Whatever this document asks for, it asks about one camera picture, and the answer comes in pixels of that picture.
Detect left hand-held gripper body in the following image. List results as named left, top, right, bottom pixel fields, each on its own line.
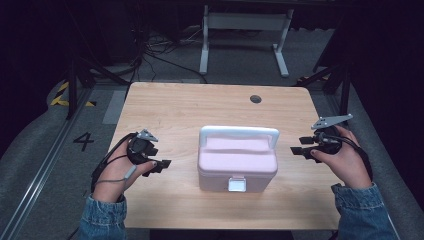
left=126, top=128, right=160, bottom=166

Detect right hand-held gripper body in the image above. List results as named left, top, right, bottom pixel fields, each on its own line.
left=310, top=113, right=354, bottom=157

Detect pink box with white handle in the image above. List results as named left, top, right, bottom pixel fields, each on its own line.
left=196, top=125, right=281, bottom=194

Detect person's right hand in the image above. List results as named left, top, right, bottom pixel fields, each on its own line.
left=309, top=124, right=373, bottom=190

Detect person's left hand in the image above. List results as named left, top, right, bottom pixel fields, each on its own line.
left=92, top=133, right=158, bottom=204

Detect black tripod stand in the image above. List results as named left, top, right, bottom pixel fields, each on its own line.
left=294, top=62, right=354, bottom=118
left=64, top=57, right=132, bottom=121

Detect white metal stand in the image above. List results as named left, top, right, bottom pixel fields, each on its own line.
left=198, top=4, right=295, bottom=79

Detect grey cord with tab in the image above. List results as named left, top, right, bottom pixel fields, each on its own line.
left=94, top=164, right=138, bottom=193

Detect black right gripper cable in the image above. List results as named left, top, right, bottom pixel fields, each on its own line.
left=319, top=132, right=374, bottom=183

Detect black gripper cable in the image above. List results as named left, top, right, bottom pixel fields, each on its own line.
left=319, top=132, right=374, bottom=183
left=90, top=132, right=138, bottom=194

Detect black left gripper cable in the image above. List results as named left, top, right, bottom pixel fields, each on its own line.
left=90, top=132, right=138, bottom=194

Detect black floor cables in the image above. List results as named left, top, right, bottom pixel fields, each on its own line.
left=130, top=28, right=208, bottom=85

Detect metal floor rail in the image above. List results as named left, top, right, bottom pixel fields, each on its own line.
left=0, top=88, right=95, bottom=240

